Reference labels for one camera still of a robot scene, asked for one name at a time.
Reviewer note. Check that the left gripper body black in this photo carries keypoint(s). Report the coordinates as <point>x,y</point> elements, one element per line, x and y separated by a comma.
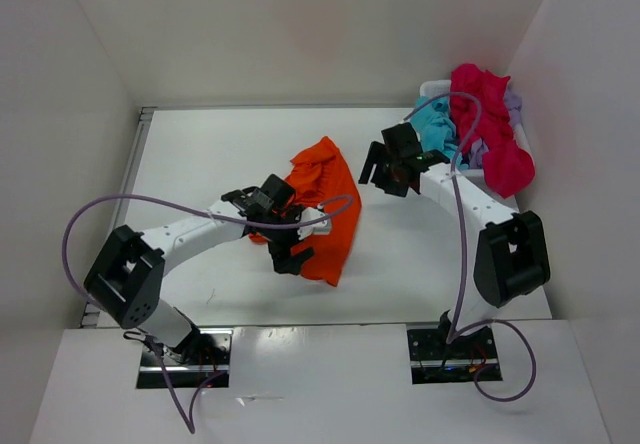
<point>272,233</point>

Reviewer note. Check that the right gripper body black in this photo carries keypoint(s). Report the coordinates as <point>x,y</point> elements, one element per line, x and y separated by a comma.
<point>384,176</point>

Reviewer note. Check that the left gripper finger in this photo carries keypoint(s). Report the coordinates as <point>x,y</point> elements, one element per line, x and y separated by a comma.
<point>296,261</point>
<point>281,257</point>

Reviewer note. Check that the orange t shirt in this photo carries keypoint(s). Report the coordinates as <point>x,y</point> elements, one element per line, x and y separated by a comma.
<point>321,177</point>

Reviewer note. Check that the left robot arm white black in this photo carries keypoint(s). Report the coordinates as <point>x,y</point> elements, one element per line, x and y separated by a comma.
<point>127,276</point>

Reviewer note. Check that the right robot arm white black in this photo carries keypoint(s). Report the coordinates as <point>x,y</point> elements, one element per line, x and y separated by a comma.
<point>504,252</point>

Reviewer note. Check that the cyan t shirt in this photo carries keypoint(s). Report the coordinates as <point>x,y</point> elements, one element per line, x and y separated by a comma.
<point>435,127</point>

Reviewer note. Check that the white plastic basket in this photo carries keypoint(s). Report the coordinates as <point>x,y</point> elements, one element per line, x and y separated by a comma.
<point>435,87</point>

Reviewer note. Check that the magenta t shirt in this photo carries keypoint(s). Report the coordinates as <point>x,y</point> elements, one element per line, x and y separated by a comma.
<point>479,112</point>

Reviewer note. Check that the lavender t shirt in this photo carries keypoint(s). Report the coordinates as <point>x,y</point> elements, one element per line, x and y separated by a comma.
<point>513,104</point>

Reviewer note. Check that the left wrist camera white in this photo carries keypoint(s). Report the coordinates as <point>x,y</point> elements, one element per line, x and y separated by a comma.
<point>314,221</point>

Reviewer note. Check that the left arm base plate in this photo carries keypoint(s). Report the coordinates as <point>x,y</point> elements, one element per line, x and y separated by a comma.
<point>210,364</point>

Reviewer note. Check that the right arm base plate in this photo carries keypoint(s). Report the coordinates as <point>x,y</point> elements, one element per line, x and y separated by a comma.
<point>432,361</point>

